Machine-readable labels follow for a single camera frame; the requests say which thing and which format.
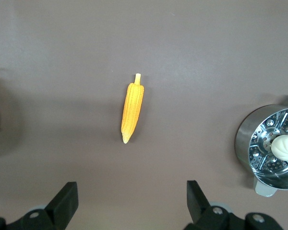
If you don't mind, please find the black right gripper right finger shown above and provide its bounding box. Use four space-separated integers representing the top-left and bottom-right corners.
186 180 211 225

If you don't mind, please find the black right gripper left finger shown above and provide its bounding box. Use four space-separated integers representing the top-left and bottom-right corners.
45 181 79 230

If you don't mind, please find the yellow toy corn cob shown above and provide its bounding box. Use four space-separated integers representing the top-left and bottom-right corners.
120 73 144 144

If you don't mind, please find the steel steamer pot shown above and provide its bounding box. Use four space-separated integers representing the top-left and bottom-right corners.
234 95 288 197

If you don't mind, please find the perforated steel steamer insert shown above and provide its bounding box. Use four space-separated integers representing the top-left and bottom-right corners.
249 109 288 173

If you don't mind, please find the white steamed bun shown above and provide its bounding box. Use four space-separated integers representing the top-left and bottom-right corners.
271 134 288 161

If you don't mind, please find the brown table cover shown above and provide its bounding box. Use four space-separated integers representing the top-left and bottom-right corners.
0 0 288 230

